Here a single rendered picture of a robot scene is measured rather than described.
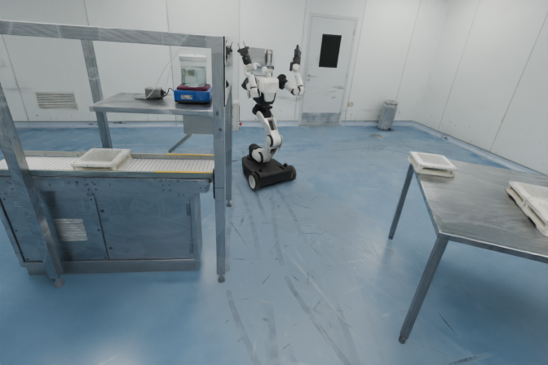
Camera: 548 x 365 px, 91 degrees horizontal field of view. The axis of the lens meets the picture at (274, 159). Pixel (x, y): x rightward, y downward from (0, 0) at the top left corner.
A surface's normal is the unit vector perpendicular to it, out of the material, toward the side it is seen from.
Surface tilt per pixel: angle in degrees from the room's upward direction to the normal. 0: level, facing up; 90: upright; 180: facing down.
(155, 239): 90
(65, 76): 90
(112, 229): 90
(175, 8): 90
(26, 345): 0
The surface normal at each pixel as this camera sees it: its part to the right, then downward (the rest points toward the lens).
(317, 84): 0.23, 0.41
